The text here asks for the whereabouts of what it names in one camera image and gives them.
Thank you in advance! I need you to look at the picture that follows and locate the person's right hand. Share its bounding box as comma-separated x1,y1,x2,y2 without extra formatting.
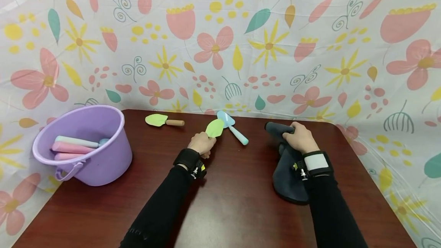
282,122,320,155

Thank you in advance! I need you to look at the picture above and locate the person's left hand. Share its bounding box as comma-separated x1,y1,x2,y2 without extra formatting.
187,132,217,160

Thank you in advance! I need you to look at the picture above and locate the light green toy trowel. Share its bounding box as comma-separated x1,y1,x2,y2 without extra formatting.
205,119,225,139

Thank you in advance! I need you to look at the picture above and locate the dark blue toy shovel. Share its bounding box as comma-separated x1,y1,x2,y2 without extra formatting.
264,122,311,205

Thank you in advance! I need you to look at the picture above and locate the person's left forearm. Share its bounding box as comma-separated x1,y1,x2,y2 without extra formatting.
119,165,204,248

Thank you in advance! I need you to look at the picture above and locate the person's right forearm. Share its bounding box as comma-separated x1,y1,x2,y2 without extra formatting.
304,173,369,248

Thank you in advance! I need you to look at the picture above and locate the black wrist band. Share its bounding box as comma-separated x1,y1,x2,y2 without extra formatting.
293,150,334,182
173,148,207,181

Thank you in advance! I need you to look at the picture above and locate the light blue toy trowel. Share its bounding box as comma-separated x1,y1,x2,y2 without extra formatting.
216,111,249,146

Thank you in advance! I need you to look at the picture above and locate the purple plastic bucket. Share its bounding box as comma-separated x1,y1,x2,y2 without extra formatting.
32,105,133,186

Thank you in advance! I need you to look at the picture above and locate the green trowel with wooden handle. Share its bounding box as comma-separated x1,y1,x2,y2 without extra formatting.
145,114,185,127

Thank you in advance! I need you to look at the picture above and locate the pink toy handle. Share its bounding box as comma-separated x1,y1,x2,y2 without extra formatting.
54,153,85,161
52,142,96,155

